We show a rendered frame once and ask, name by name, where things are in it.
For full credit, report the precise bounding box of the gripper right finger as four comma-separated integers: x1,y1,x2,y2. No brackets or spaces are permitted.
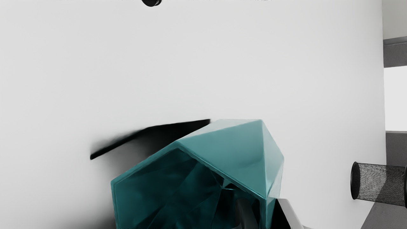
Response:
271,198,310,229

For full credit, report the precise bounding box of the teal faceted mug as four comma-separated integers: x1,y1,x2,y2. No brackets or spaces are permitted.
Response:
110,119,284,229

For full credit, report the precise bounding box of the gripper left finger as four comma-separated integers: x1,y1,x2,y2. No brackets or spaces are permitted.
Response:
236,198,259,229

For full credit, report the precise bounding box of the black mesh pen holder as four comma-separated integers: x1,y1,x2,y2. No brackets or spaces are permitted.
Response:
350,161,407,209

